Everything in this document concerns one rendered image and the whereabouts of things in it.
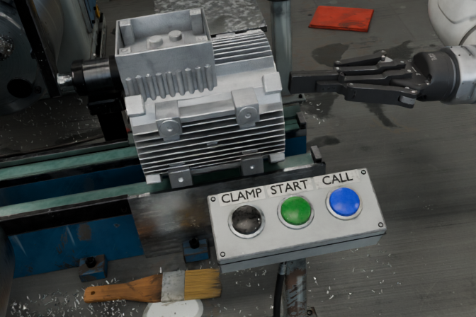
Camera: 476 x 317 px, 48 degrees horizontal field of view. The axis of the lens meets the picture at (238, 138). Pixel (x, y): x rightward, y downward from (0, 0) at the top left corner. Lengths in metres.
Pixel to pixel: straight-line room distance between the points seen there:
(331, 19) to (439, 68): 0.65
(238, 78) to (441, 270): 0.41
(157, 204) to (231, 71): 0.22
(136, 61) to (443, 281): 0.53
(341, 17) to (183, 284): 0.87
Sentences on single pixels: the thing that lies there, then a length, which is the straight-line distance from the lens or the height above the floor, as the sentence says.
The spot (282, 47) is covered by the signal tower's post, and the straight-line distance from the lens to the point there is 1.08.
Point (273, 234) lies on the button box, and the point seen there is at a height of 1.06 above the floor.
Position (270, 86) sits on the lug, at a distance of 0.68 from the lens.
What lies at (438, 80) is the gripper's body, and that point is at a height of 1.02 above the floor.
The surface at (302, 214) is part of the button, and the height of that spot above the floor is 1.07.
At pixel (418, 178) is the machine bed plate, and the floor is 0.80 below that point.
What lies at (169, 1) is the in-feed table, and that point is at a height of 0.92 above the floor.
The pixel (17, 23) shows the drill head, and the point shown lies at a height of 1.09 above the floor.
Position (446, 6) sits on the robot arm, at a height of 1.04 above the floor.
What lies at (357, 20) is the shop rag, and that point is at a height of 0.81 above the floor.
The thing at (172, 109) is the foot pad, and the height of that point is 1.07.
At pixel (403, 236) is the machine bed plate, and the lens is 0.88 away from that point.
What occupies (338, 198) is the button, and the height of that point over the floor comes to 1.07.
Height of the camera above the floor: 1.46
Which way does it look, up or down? 39 degrees down
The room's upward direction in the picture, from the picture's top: 7 degrees counter-clockwise
